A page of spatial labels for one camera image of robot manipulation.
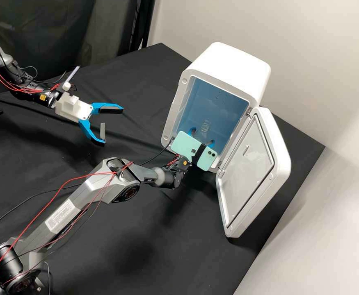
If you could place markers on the right wrist camera phone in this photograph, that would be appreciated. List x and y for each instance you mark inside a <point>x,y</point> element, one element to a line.
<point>188,149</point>

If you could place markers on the white incubator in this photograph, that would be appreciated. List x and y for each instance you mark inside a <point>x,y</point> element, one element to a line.
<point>228,80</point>

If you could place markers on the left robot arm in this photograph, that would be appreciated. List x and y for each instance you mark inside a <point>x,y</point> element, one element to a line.
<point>10,66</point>

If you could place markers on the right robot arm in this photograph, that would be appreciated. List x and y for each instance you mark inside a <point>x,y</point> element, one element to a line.
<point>74,199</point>

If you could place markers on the incubator door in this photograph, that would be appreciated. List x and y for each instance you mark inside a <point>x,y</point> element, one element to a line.
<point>253,172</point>

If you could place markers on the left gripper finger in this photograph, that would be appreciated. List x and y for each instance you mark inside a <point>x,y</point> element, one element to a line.
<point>192,130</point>

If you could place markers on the clear flask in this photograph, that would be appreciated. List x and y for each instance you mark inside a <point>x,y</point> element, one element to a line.
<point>204,128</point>

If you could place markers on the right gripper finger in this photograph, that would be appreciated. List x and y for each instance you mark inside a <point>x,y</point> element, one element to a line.
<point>211,143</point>

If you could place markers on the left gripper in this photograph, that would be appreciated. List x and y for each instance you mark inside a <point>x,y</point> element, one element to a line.
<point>71,107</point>

